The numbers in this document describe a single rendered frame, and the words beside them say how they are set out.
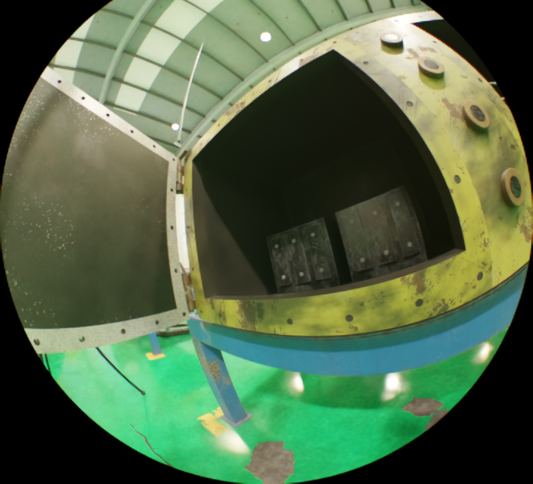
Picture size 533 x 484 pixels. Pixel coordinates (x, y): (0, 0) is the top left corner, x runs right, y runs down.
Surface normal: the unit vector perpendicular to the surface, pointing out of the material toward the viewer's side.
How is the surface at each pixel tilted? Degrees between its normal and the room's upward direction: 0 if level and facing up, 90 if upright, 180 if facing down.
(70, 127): 90
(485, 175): 90
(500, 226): 90
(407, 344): 90
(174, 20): 180
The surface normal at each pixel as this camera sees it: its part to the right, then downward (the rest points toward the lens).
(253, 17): 0.21, 0.94
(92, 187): 0.93, -0.27
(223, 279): 0.76, -0.33
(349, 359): -0.62, -0.09
